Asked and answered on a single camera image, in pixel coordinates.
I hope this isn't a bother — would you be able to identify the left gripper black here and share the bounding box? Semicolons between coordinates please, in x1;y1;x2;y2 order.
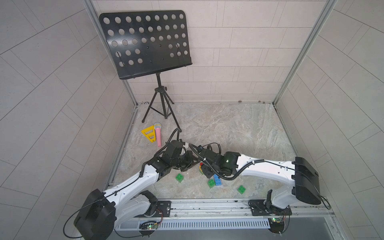
169;150;202;172

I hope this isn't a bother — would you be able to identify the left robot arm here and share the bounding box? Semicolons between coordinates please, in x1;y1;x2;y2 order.
72;139;199;240

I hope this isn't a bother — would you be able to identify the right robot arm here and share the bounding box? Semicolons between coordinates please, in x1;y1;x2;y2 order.
189;144;331;212

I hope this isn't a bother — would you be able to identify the green lego brick beside blue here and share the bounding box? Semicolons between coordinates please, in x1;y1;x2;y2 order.
207;179;216;189

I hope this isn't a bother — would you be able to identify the pink toy microphone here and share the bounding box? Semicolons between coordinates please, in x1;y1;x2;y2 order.
154;123;162;147

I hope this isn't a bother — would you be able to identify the white ventilation grille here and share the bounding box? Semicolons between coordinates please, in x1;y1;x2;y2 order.
115;218;271;231

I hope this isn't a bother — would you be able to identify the black perforated music stand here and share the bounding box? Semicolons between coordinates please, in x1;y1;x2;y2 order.
99;10;192;119

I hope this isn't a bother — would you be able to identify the yellow plastic triangle frame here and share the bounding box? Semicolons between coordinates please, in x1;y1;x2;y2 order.
141;125;156;143

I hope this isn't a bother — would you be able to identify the aluminium mounting rail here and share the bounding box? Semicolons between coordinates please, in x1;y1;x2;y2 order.
83;196;335;222

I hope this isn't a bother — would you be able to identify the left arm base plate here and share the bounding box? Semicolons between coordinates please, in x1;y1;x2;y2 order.
144;201;172;218

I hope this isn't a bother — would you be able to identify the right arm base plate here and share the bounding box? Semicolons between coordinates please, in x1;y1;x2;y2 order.
248;200;292;217

